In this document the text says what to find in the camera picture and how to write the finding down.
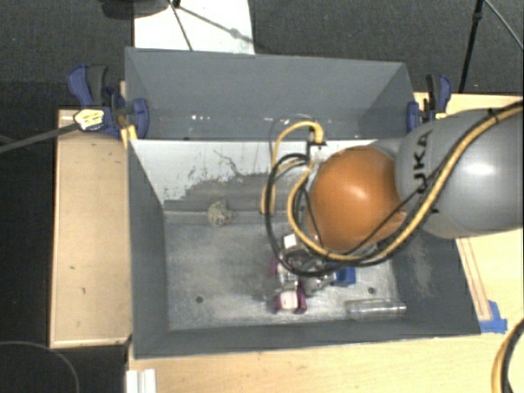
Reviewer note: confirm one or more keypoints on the purple and white toy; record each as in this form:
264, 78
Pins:
289, 300

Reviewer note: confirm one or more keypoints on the blue block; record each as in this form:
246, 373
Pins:
348, 276

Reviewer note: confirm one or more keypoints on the grey-green lumpy ball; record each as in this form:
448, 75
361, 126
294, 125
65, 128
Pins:
219, 213

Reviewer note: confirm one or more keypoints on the grey metal bin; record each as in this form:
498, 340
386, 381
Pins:
229, 92

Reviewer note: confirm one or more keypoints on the pale wood flat board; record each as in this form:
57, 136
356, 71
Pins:
90, 227

